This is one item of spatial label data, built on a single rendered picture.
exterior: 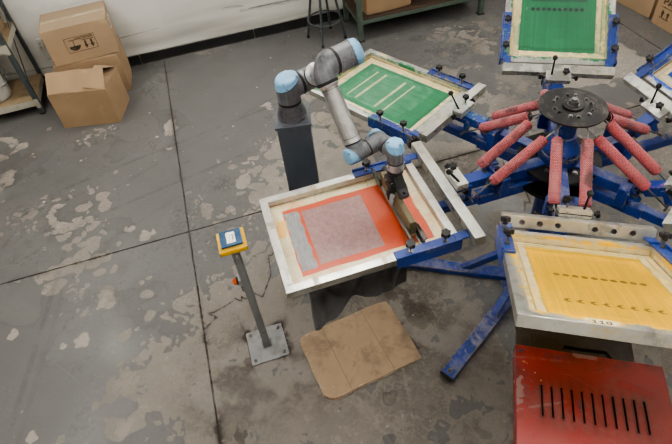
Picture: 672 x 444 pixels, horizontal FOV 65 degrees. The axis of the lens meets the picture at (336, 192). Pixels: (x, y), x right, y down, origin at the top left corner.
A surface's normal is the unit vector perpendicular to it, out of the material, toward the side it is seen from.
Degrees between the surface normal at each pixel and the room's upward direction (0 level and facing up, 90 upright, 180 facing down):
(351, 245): 0
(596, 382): 0
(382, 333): 0
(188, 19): 90
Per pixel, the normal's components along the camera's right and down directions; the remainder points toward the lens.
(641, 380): -0.08, -0.71
